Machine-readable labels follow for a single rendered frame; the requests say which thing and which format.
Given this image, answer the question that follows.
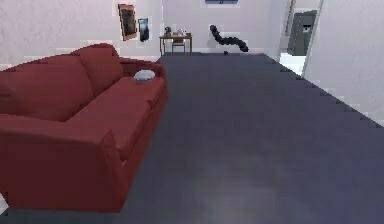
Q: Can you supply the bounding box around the small dark framed picture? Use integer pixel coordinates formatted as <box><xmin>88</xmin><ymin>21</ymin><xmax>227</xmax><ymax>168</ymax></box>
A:
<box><xmin>137</xmin><ymin>17</ymin><xmax>150</xmax><ymax>43</ymax></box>

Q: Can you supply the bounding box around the grey fridge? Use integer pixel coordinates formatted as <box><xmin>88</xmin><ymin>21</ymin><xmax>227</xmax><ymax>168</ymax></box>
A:
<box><xmin>286</xmin><ymin>9</ymin><xmax>318</xmax><ymax>57</ymax></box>

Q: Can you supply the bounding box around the blue window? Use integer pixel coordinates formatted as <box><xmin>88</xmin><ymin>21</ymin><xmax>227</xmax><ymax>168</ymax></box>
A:
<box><xmin>204</xmin><ymin>0</ymin><xmax>239</xmax><ymax>5</ymax></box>

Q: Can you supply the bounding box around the black lounge chair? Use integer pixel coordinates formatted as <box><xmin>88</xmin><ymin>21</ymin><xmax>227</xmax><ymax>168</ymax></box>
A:
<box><xmin>209</xmin><ymin>24</ymin><xmax>250</xmax><ymax>56</ymax></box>

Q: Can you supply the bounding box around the red sofa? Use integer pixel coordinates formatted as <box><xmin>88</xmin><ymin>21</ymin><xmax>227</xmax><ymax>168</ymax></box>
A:
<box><xmin>0</xmin><ymin>42</ymin><xmax>169</xmax><ymax>214</ymax></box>

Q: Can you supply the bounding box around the grey round dish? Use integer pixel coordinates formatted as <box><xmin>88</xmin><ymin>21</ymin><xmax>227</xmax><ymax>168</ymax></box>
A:
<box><xmin>133</xmin><ymin>69</ymin><xmax>157</xmax><ymax>83</ymax></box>

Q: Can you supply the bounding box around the brown framed picture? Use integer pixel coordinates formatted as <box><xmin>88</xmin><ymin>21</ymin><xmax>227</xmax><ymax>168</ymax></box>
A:
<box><xmin>117</xmin><ymin>3</ymin><xmax>139</xmax><ymax>42</ymax></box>

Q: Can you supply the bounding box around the brown wooden side table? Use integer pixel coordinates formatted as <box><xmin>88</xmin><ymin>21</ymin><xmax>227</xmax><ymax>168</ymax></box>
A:
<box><xmin>158</xmin><ymin>33</ymin><xmax>194</xmax><ymax>56</ymax></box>

